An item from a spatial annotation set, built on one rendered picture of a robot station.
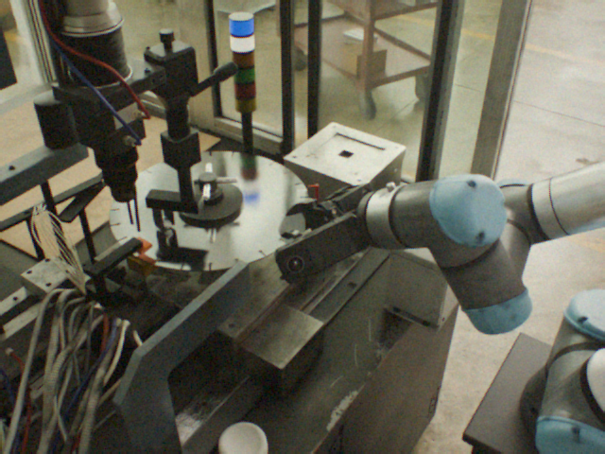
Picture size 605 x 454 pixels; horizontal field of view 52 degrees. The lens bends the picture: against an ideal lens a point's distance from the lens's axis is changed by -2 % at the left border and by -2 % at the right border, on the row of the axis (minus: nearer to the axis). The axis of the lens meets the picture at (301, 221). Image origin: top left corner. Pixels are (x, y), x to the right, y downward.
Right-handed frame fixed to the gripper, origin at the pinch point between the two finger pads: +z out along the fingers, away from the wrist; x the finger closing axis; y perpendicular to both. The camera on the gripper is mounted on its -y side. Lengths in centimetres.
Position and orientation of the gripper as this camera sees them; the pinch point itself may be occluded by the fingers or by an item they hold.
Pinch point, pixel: (282, 235)
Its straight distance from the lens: 92.3
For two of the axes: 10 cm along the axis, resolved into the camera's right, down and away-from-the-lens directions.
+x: -3.8, -9.0, -1.9
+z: -5.8, 0.7, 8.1
